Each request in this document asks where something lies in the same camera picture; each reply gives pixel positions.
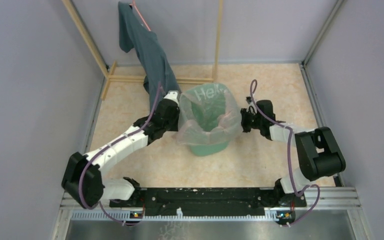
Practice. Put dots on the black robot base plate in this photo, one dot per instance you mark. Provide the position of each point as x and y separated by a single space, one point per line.
209 202

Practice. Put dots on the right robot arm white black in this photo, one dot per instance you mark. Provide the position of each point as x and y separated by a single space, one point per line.
312 153

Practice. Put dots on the pink plastic trash bag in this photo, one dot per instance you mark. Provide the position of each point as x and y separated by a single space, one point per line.
229 125

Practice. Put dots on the dark teal hanging cloth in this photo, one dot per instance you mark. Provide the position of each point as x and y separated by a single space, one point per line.
151 55

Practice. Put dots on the pink clothes hanger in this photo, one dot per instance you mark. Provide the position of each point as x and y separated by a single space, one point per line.
139 14

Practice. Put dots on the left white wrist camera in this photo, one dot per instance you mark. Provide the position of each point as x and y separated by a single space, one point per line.
172 95

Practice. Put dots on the wooden clothes rack frame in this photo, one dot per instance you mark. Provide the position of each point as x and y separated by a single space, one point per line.
109 71

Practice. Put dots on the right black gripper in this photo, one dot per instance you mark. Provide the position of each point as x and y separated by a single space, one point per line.
243 114

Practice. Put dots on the green plastic trash bin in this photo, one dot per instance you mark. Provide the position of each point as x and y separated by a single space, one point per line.
208 106

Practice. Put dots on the grey slotted cable duct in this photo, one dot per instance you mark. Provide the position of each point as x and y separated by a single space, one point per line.
271 214

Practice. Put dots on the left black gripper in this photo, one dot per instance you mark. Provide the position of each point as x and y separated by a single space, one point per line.
175 128

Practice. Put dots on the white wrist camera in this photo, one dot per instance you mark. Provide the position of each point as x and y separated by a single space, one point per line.
172 95
251 107

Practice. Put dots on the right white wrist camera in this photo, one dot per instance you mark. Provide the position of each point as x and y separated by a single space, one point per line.
251 107

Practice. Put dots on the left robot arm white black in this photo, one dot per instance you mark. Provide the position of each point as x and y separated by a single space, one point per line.
83 176

